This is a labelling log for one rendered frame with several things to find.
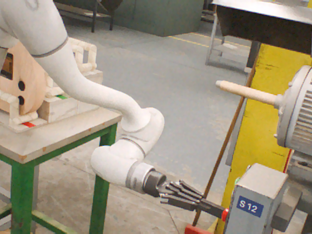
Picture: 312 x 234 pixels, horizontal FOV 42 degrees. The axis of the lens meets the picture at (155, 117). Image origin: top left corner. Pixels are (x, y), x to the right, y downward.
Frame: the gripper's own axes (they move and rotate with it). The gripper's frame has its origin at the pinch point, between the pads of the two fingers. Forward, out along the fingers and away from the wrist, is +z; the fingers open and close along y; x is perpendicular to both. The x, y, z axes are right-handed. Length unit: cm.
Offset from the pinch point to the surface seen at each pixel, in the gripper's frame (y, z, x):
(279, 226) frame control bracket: 1.1, 18.4, 4.0
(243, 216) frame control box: 8.1, 10.4, 6.7
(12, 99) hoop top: -2, -82, 7
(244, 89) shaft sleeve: -25.6, -5.9, 28.5
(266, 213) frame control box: 8.1, 15.3, 10.0
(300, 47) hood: -42, 4, 43
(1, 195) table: -43, -133, -77
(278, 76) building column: -114, -13, 16
